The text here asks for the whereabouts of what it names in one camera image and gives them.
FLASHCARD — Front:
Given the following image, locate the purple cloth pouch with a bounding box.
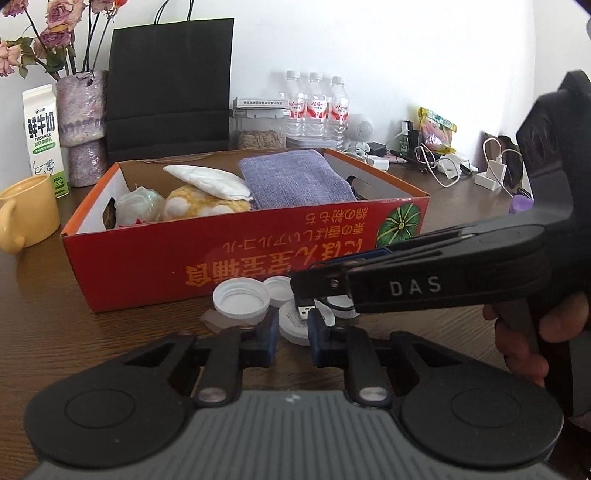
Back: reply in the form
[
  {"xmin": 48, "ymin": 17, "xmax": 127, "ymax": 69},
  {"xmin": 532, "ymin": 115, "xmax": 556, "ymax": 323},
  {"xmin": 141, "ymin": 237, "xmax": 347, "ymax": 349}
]
[{"xmin": 239, "ymin": 150, "xmax": 358, "ymax": 210}]

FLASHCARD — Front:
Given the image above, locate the person's right hand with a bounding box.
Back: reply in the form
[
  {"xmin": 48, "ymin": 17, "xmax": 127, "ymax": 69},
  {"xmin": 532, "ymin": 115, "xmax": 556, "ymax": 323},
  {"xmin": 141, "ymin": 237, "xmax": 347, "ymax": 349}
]
[{"xmin": 482, "ymin": 292, "xmax": 591, "ymax": 388}]

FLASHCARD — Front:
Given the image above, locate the red cardboard box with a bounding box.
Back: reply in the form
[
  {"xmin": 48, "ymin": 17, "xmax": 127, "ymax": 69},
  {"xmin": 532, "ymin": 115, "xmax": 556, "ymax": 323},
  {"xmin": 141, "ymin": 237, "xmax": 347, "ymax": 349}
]
[{"xmin": 61, "ymin": 148, "xmax": 431, "ymax": 315}]

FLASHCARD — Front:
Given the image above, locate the white face mask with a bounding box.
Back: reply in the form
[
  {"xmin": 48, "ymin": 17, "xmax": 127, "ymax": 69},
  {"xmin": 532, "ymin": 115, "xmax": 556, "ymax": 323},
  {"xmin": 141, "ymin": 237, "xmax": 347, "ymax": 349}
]
[{"xmin": 436, "ymin": 154, "xmax": 462, "ymax": 176}]

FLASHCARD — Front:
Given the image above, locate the black paper bag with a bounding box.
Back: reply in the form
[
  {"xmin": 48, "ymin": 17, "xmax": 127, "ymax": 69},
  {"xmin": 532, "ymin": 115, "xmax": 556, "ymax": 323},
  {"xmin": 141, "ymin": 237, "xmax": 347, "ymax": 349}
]
[{"xmin": 105, "ymin": 0, "xmax": 235, "ymax": 164}]

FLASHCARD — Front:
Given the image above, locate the flat white box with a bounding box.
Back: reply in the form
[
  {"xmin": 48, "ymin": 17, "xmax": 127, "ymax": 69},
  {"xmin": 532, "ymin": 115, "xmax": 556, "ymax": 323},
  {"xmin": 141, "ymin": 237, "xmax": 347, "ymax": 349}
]
[{"xmin": 232, "ymin": 96, "xmax": 291, "ymax": 112}]

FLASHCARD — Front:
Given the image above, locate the clear seed container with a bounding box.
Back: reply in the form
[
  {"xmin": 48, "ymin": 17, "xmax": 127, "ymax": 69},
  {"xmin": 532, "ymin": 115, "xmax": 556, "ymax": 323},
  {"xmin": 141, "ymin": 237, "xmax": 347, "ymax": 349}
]
[{"xmin": 229, "ymin": 115, "xmax": 287, "ymax": 151}]

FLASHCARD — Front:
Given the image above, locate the yellow mug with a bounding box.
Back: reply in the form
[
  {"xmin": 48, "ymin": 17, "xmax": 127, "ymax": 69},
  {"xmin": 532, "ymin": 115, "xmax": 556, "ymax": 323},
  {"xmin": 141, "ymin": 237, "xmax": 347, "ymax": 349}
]
[{"xmin": 0, "ymin": 174, "xmax": 62, "ymax": 254}]

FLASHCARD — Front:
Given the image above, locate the yellow plush toy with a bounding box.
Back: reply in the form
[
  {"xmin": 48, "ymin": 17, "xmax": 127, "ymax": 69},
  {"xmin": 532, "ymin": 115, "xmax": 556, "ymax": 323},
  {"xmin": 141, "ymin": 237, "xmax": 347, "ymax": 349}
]
[{"xmin": 163, "ymin": 185, "xmax": 252, "ymax": 220}]

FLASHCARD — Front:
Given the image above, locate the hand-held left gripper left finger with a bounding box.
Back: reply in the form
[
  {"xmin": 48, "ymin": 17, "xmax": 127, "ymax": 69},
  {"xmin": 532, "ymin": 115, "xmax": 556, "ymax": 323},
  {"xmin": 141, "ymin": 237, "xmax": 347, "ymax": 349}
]
[{"xmin": 117, "ymin": 314, "xmax": 280, "ymax": 408}]

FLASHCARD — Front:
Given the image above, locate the clear water bottle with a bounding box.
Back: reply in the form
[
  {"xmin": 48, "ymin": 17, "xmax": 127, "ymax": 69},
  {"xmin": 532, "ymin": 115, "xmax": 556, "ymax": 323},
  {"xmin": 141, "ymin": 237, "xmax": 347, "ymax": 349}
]
[
  {"xmin": 283, "ymin": 70, "xmax": 308, "ymax": 139},
  {"xmin": 325, "ymin": 76, "xmax": 349, "ymax": 148},
  {"xmin": 305, "ymin": 72, "xmax": 329, "ymax": 139}
]

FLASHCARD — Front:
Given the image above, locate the white cloth pad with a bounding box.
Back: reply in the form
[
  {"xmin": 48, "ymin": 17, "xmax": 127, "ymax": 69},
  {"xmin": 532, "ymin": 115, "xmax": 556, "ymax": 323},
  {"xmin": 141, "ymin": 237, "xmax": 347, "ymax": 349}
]
[{"xmin": 163, "ymin": 165, "xmax": 252, "ymax": 202}]

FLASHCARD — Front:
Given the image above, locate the purple mottled vase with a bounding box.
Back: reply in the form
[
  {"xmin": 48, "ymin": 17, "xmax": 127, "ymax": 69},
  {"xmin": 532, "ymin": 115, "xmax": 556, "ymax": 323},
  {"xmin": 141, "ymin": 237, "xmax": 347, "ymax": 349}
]
[{"xmin": 55, "ymin": 69, "xmax": 109, "ymax": 188}]

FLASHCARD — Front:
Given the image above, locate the white bottle cap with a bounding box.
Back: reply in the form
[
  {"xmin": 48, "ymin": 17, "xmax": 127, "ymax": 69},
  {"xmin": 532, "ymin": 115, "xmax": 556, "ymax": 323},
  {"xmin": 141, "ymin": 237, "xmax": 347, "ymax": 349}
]
[
  {"xmin": 263, "ymin": 275, "xmax": 296, "ymax": 309},
  {"xmin": 213, "ymin": 281, "xmax": 269, "ymax": 326},
  {"xmin": 321, "ymin": 295, "xmax": 360, "ymax": 319},
  {"xmin": 278, "ymin": 302, "xmax": 315, "ymax": 346}
]

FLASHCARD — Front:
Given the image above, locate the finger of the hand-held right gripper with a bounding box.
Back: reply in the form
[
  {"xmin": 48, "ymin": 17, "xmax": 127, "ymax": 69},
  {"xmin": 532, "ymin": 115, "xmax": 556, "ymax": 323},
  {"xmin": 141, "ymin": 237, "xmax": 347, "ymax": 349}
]
[
  {"xmin": 288, "ymin": 259, "xmax": 361, "ymax": 306},
  {"xmin": 318, "ymin": 224, "xmax": 548, "ymax": 267}
]

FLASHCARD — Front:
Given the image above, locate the yellow snack packet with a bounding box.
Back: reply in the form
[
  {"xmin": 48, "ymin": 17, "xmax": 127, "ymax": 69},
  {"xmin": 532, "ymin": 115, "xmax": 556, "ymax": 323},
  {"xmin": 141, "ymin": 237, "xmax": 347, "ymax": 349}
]
[{"xmin": 418, "ymin": 107, "xmax": 458, "ymax": 154}]

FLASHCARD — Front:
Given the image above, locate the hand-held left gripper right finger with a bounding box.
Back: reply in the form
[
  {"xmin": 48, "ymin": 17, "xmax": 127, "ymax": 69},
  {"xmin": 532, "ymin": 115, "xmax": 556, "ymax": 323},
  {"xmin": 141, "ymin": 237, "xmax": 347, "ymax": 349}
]
[{"xmin": 308, "ymin": 310, "xmax": 467, "ymax": 408}]

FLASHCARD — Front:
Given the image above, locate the purple tissue pack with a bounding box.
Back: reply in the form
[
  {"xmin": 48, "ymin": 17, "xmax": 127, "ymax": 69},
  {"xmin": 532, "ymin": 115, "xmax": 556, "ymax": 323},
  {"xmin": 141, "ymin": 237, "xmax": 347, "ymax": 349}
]
[{"xmin": 508, "ymin": 193, "xmax": 536, "ymax": 215}]

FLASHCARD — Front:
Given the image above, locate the white green milk carton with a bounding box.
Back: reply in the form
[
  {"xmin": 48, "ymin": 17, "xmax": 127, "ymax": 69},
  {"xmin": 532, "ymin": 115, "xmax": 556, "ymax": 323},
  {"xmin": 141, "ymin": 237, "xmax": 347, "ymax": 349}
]
[{"xmin": 22, "ymin": 84, "xmax": 71, "ymax": 200}]

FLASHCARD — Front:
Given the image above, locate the dried rose bouquet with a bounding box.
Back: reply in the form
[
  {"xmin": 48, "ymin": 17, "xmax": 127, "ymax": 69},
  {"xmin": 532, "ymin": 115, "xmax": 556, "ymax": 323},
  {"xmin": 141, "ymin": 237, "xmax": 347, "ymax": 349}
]
[{"xmin": 0, "ymin": 0, "xmax": 127, "ymax": 78}]

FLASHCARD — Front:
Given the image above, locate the clear plastic bag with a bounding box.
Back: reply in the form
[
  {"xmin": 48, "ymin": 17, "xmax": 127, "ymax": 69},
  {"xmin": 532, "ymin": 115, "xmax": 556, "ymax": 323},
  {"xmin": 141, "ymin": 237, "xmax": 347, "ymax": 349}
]
[{"xmin": 113, "ymin": 187, "xmax": 167, "ymax": 227}]

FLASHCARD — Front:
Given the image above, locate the white wall charger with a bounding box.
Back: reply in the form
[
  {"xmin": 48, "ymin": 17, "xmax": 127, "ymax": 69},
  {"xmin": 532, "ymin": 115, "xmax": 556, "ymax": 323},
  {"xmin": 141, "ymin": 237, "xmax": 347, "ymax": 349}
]
[{"xmin": 475, "ymin": 136, "xmax": 520, "ymax": 191}]

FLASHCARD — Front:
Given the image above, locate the black USB cable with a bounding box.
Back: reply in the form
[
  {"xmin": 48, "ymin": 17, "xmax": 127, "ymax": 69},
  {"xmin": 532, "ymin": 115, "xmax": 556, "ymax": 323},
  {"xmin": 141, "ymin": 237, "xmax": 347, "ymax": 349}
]
[{"xmin": 294, "ymin": 295, "xmax": 358, "ymax": 322}]

